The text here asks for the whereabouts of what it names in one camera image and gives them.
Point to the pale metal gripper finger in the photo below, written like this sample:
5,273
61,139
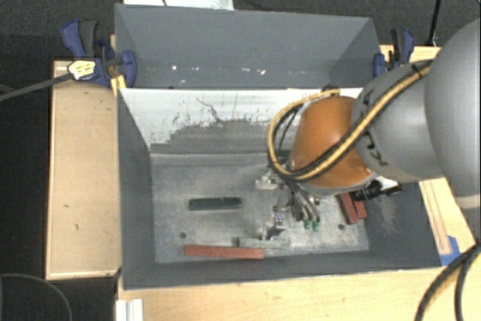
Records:
272,232
280,220

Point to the grey-green flat block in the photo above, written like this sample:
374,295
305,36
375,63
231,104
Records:
251,243

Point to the long red-brown flat block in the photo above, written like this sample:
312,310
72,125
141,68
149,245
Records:
225,252

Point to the dark green flat block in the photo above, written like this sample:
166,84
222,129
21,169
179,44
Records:
214,204

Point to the grey metal bin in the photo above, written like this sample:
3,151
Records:
210,49

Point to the pale wood flat board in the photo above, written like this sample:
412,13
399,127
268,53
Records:
82,169

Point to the black cylinder on white bracket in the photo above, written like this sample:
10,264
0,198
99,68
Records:
370,191

